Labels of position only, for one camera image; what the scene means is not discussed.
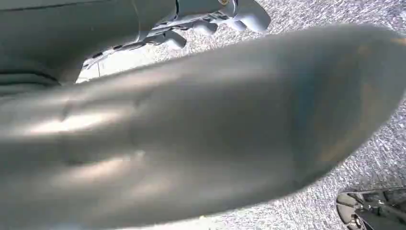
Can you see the black robot foot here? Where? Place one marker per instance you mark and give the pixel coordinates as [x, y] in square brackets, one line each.
[374, 211]

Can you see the ribbed grey left arm sleeve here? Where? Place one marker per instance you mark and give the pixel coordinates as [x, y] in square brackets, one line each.
[25, 80]

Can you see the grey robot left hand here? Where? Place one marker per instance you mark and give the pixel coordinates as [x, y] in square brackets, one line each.
[79, 28]

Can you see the grey soft parcel bag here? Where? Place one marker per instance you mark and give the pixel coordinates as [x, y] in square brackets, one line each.
[196, 127]

